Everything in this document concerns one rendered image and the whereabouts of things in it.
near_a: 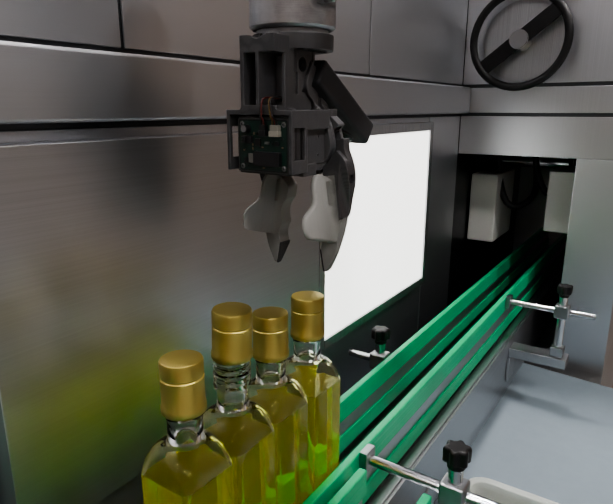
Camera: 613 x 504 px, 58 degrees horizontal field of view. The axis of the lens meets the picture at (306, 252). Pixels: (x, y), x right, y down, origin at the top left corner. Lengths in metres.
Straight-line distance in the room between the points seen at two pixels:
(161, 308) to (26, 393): 0.15
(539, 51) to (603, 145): 0.25
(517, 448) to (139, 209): 0.82
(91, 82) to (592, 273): 1.14
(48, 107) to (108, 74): 0.07
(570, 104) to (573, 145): 0.09
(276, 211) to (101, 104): 0.19
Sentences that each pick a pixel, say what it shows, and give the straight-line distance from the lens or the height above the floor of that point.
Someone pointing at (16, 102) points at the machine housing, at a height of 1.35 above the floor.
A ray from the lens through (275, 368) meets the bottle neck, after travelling 0.53.
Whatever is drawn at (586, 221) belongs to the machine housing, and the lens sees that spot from 1.37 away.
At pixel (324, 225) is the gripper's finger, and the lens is 0.50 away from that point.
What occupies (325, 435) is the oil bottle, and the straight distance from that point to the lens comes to 0.61.
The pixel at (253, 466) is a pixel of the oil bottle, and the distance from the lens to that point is 0.51.
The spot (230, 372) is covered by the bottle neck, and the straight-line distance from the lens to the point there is 0.47.
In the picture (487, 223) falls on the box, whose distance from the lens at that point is 1.54.
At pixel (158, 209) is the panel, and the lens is 0.56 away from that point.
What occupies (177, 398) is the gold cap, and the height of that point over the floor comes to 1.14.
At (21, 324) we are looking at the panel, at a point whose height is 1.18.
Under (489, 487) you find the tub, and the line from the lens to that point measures 0.87.
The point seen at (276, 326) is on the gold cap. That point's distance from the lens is 0.51.
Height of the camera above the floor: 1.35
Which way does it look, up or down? 15 degrees down
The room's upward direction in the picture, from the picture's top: straight up
